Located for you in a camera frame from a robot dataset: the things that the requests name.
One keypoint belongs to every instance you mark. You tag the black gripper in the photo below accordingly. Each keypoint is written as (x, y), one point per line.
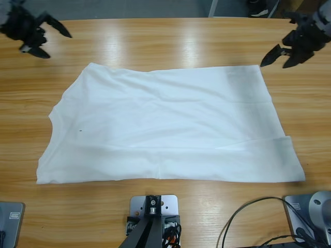
(23, 28)
(310, 39)

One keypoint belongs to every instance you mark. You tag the white Unitree T-shirt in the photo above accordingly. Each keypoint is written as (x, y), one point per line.
(165, 124)

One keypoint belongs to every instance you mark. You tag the brown cardboard box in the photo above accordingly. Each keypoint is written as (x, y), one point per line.
(289, 5)

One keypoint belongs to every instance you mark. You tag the black white shoe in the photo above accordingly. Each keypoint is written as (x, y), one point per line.
(256, 9)

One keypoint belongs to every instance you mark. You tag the white metal post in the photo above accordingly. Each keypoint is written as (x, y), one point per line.
(213, 8)

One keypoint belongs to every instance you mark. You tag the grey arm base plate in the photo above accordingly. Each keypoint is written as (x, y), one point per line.
(305, 217)
(10, 225)

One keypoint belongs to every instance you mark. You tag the white block with dark post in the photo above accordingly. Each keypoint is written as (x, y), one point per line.
(153, 222)

